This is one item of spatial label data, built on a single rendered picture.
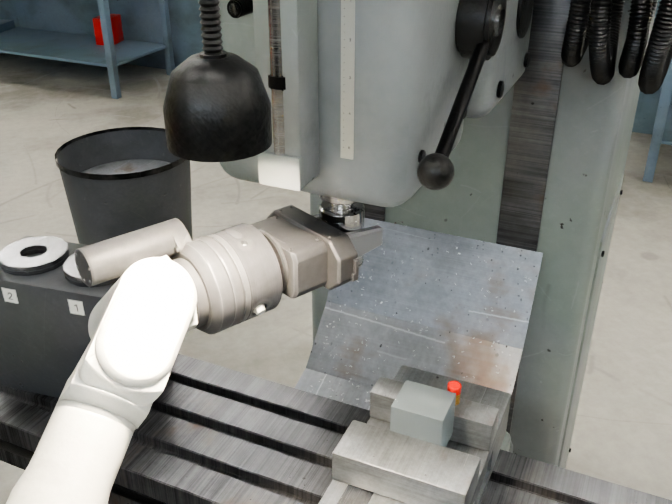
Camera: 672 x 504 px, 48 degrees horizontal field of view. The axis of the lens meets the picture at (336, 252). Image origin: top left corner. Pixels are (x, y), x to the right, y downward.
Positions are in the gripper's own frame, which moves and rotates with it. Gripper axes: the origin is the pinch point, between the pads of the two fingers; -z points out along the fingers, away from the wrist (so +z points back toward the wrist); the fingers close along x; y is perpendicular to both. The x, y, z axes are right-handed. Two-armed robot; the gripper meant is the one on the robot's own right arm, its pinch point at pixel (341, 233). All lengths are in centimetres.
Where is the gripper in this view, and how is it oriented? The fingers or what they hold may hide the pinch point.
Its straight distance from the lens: 79.0
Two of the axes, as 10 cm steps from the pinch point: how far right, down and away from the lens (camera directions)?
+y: -0.1, 8.8, 4.7
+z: -7.6, 3.0, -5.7
